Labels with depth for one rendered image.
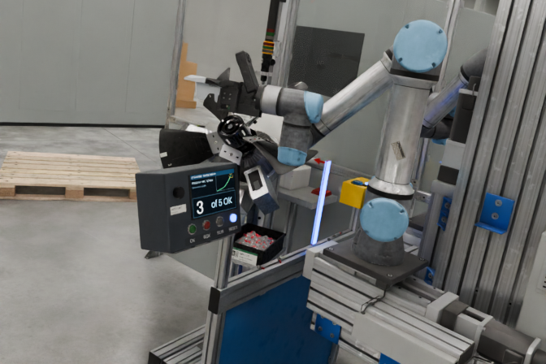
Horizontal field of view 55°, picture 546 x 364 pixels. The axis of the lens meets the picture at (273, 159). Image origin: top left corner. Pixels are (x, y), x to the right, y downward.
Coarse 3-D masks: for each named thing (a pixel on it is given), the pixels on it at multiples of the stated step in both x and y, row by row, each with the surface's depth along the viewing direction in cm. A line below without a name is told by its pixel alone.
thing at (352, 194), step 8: (344, 184) 212; (352, 184) 210; (360, 184) 210; (344, 192) 212; (352, 192) 210; (360, 192) 208; (344, 200) 212; (352, 200) 210; (360, 200) 208; (360, 208) 209
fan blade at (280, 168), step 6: (258, 144) 204; (264, 144) 204; (270, 144) 206; (276, 144) 208; (264, 150) 200; (270, 150) 200; (276, 150) 200; (312, 150) 204; (264, 156) 197; (270, 156) 197; (276, 156) 197; (312, 156) 199; (270, 162) 194; (276, 162) 194; (276, 168) 191; (282, 168) 191; (288, 168) 192; (294, 168) 192; (282, 174) 189
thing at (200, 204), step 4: (204, 196) 130; (192, 200) 127; (196, 200) 128; (200, 200) 129; (204, 200) 130; (196, 204) 128; (200, 204) 129; (204, 204) 130; (196, 208) 128; (200, 208) 129; (204, 208) 130; (196, 212) 128; (200, 212) 129; (204, 212) 130; (196, 216) 128; (200, 216) 129
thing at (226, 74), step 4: (228, 68) 231; (224, 72) 232; (228, 72) 230; (220, 76) 234; (224, 76) 231; (228, 76) 228; (212, 96) 236; (204, 100) 241; (208, 100) 238; (212, 100) 235; (204, 104) 241; (208, 104) 238; (212, 104) 235; (216, 104) 232; (208, 108) 238; (212, 108) 235; (220, 108) 228; (212, 112) 235; (216, 112) 232; (220, 112) 228; (224, 112) 225; (216, 116) 232; (220, 116) 229; (224, 116) 225; (220, 120) 229
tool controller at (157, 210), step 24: (168, 168) 133; (192, 168) 129; (216, 168) 134; (144, 192) 125; (168, 192) 121; (192, 192) 127; (216, 192) 134; (144, 216) 126; (168, 216) 121; (192, 216) 127; (216, 216) 134; (144, 240) 127; (168, 240) 122; (192, 240) 127
